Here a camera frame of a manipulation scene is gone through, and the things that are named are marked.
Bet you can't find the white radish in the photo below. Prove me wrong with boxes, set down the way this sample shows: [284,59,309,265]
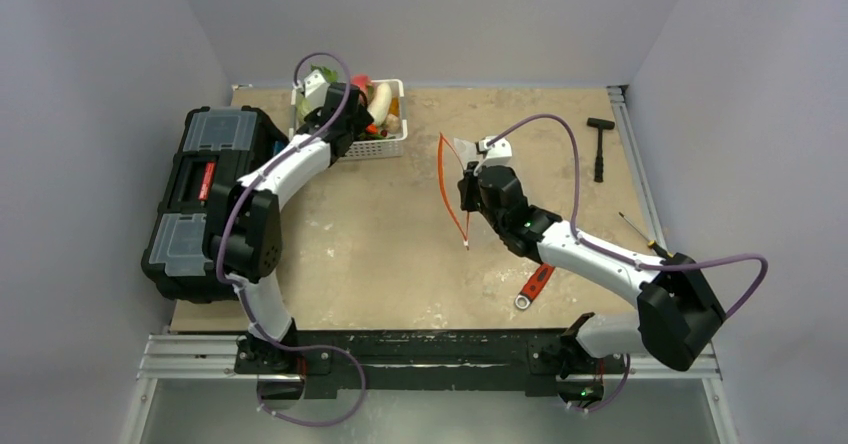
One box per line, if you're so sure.
[367,82,393,126]

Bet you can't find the clear zip top bag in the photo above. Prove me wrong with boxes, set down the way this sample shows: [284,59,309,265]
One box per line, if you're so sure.
[437,133,495,251]

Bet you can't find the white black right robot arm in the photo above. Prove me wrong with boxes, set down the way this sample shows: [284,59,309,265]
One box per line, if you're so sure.
[458,164,727,371]

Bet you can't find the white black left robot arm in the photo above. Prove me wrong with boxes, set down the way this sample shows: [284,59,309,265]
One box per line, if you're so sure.
[204,83,373,373]

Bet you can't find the pink peach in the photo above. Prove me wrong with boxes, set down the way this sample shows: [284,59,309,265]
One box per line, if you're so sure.
[350,74,373,97]

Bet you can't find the green cabbage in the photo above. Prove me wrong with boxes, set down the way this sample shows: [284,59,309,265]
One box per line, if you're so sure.
[295,65,338,124]

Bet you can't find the beige garlic bulb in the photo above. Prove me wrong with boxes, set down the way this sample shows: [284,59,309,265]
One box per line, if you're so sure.
[384,114,402,134]

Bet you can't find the white plastic basket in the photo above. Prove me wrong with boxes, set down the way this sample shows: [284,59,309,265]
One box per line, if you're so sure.
[289,78,409,162]

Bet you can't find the red adjustable wrench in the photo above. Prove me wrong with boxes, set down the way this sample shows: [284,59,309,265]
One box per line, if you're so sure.
[514,264,555,311]

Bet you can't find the black hammer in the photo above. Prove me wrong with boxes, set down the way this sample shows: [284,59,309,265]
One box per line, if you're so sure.
[586,117,616,183]

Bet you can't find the black toolbox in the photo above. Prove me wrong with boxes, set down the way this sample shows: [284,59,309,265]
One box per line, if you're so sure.
[140,106,288,304]

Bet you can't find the yellow black screwdriver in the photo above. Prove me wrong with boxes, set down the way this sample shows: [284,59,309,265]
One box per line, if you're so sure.
[618,211,673,260]

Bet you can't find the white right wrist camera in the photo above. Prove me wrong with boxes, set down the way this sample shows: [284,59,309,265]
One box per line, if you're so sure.
[477,136,513,166]

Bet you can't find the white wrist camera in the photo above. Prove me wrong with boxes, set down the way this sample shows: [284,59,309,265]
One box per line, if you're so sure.
[477,136,513,166]
[303,70,329,105]

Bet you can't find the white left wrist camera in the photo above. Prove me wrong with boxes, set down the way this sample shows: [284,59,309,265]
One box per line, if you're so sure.
[303,70,329,105]

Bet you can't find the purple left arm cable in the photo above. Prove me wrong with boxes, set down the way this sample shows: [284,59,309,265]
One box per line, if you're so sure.
[215,51,368,429]

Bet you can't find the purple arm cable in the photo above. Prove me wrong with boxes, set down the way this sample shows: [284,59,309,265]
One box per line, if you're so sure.
[486,114,770,323]
[215,51,368,429]

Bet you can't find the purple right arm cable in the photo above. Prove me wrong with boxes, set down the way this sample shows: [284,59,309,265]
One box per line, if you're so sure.
[486,114,770,323]

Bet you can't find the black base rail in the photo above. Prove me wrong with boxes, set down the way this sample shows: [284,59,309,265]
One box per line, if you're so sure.
[234,329,625,403]

